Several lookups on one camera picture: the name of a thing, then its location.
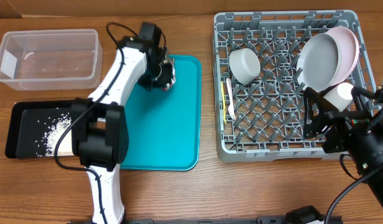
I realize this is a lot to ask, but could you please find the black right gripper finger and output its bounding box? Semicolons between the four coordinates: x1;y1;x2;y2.
351;86;376;114
303;87;330;139

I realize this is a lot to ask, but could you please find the white plastic fork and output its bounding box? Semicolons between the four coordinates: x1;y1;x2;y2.
226;78;236;121

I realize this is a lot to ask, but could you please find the yellow plastic spoon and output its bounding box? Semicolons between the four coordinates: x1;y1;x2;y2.
221;82;227;124

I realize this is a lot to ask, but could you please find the white cup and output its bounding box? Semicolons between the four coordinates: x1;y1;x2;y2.
324;83;354;111

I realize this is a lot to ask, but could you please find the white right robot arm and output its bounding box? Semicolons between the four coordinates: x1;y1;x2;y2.
303;86;383;223

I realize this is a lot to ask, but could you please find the black plastic tray bin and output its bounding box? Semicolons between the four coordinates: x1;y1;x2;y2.
5;100;74;159

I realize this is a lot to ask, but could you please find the silver foil wrapper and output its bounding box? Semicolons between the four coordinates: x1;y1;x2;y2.
162;58;176;91

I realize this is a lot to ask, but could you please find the grey bowl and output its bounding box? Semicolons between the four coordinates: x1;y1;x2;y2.
229;48;261;85

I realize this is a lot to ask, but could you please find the grey plate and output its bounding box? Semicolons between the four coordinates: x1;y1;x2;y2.
296;34;341;92

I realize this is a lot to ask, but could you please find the grey dishwasher rack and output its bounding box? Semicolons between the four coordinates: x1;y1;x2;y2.
213;10;376;162

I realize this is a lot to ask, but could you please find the clear plastic bin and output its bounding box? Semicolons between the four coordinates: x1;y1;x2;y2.
0;29;103;91

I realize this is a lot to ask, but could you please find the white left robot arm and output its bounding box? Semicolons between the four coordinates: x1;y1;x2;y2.
53;22;176;223

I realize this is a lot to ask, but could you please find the teal serving tray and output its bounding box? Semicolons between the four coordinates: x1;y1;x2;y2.
121;55;201;171

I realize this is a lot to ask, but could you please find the pink plate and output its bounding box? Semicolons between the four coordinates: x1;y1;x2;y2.
326;26;359;86

